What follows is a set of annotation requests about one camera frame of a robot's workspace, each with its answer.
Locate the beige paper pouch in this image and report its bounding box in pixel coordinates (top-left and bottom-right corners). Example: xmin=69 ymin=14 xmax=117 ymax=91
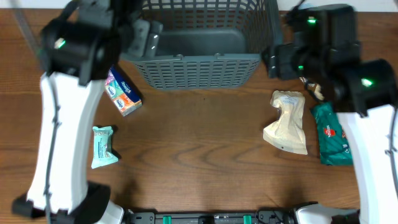
xmin=263 ymin=90 xmax=308 ymax=155

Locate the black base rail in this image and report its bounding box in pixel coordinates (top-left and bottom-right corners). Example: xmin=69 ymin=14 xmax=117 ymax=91
xmin=118 ymin=202 xmax=361 ymax=224

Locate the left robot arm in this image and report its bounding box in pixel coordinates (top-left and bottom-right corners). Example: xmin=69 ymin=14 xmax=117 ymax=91
xmin=10 ymin=0 xmax=150 ymax=223

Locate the green Nescafe coffee bag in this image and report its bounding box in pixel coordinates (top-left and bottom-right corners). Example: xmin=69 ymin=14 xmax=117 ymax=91
xmin=311 ymin=103 xmax=353 ymax=166

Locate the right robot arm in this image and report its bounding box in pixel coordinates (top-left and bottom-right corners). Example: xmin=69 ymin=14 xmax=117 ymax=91
xmin=262 ymin=2 xmax=397 ymax=223

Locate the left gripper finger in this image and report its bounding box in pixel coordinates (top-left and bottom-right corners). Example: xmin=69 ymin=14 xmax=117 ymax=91
xmin=127 ymin=19 xmax=150 ymax=57
xmin=144 ymin=21 xmax=163 ymax=58

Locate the left black cable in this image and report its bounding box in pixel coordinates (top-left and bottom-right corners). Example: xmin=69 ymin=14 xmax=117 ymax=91
xmin=43 ymin=80 xmax=62 ymax=218

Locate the mint green wipes packet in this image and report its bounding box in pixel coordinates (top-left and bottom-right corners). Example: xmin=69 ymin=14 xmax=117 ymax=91
xmin=91 ymin=126 xmax=119 ymax=169

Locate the grey plastic lattice basket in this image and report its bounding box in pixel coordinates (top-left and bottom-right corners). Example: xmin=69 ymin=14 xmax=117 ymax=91
xmin=121 ymin=0 xmax=283 ymax=90

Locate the brown cookie pouch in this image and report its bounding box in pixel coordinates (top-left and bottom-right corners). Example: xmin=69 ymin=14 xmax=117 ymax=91
xmin=300 ymin=77 xmax=325 ymax=102

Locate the Kleenex tissue multipack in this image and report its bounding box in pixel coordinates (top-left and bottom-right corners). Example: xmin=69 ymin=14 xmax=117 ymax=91
xmin=104 ymin=67 xmax=142 ymax=116

